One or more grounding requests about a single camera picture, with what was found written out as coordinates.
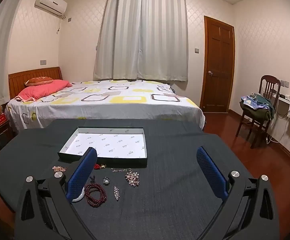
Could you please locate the pile of clothes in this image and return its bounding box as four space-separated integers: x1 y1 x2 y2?
239 92 275 122

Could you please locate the wooden nightstand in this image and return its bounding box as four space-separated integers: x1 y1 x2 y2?
0 120 15 153

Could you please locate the wooden chair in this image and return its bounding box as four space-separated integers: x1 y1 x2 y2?
235 75 281 148

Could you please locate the air conditioner cord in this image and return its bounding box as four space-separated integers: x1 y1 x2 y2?
56 15 67 34

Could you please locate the brown embroidered pillow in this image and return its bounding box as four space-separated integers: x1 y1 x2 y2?
24 77 54 86

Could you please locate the wooden headboard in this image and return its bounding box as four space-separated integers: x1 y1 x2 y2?
8 67 62 100

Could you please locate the white air conditioner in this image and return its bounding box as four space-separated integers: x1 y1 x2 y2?
34 0 68 16

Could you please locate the dark table cloth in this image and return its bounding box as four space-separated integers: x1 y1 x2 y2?
0 119 254 240

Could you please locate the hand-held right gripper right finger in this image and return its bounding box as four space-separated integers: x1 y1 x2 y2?
196 146 280 240

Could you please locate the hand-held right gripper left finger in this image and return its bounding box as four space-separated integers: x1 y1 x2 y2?
14 147 98 240

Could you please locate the white bangle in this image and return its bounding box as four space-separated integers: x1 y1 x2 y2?
71 191 85 203

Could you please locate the pink pillow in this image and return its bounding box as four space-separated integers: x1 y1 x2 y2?
15 79 73 103

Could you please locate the pale striped curtain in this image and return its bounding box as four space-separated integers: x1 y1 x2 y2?
93 0 143 80
137 0 189 82

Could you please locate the pearl flower brooch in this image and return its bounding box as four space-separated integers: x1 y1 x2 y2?
125 171 140 187

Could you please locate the shallow white-lined box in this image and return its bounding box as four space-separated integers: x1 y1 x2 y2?
58 127 148 168

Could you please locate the bed with patterned sheet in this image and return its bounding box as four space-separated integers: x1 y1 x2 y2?
5 80 206 132

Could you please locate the dark red bead bracelet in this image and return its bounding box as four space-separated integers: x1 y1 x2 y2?
84 182 107 208

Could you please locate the wooden door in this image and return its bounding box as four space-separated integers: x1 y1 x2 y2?
200 15 236 112

